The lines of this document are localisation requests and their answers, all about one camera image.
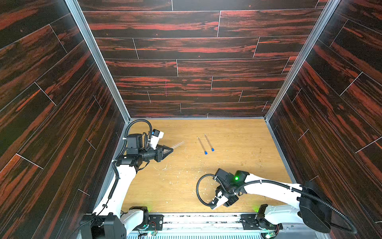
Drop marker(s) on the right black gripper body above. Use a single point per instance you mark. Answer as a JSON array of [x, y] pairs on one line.
[[226, 193]]

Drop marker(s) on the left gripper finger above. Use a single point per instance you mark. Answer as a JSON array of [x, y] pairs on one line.
[[167, 149], [166, 152]]

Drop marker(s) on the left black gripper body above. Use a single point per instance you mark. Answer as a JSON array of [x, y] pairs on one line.
[[157, 155]]

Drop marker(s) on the clear glass test tube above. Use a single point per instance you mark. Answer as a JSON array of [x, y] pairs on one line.
[[208, 141]]

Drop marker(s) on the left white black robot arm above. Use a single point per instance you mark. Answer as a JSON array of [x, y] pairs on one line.
[[107, 221]]

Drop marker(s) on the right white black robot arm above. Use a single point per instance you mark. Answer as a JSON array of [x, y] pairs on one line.
[[296, 207]]

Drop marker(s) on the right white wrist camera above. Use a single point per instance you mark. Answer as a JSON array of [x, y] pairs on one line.
[[217, 202]]

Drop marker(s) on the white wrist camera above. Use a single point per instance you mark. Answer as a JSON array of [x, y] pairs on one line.
[[217, 202], [156, 135]]

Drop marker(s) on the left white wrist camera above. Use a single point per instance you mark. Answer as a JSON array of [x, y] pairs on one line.
[[156, 135]]

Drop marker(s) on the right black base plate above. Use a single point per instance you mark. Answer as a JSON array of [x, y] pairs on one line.
[[253, 222]]

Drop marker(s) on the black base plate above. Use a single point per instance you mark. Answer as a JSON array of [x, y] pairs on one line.
[[253, 222], [151, 223]]

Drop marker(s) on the aluminium front rail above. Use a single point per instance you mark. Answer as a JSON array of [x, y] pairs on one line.
[[221, 226]]

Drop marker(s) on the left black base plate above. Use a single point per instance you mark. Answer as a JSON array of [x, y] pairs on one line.
[[151, 223]]

